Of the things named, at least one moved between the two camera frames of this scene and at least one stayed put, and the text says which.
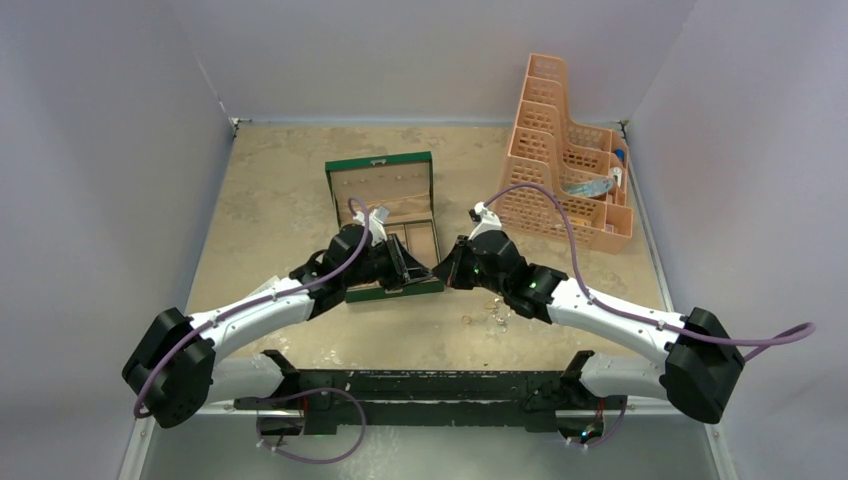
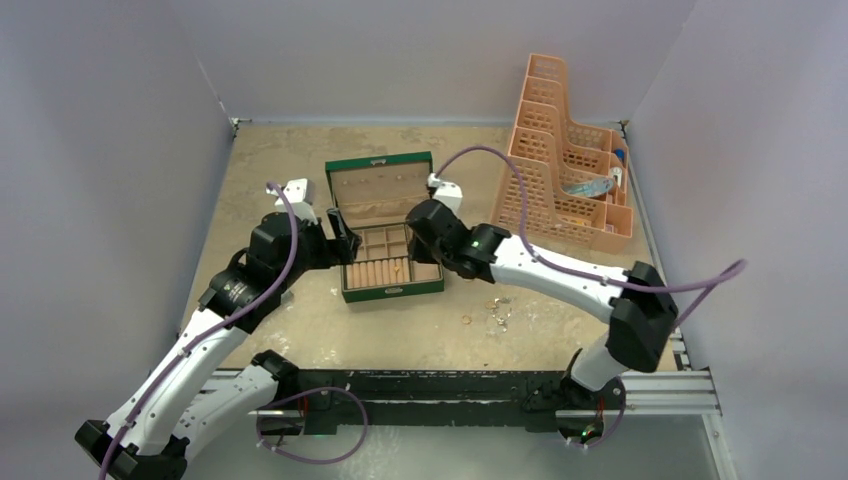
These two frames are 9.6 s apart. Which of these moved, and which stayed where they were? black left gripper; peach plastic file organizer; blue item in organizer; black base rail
Moved: black left gripper
Stayed: peach plastic file organizer; black base rail; blue item in organizer
